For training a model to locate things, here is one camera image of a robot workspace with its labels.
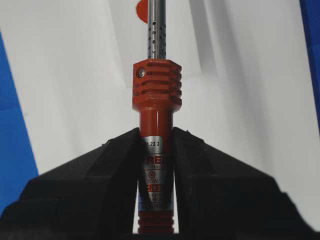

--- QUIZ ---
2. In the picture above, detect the white paper sheet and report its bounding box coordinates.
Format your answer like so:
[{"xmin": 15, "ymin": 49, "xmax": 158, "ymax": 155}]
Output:
[{"xmin": 0, "ymin": 0, "xmax": 320, "ymax": 235}]

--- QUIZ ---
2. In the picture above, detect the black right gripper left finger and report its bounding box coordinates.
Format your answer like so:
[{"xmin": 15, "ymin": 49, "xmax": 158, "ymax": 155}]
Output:
[{"xmin": 0, "ymin": 128, "xmax": 140, "ymax": 240}]

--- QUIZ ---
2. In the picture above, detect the red-handled soldering iron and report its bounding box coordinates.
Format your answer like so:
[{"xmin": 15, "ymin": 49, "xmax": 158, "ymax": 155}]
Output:
[{"xmin": 132, "ymin": 0, "xmax": 182, "ymax": 234}]

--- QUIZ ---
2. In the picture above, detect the blue table mat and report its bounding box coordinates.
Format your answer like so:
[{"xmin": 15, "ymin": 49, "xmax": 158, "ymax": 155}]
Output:
[{"xmin": 0, "ymin": 0, "xmax": 320, "ymax": 213}]

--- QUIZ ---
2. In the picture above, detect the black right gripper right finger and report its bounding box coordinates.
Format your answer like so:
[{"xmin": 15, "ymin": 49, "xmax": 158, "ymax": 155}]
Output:
[{"xmin": 173, "ymin": 128, "xmax": 320, "ymax": 240}]

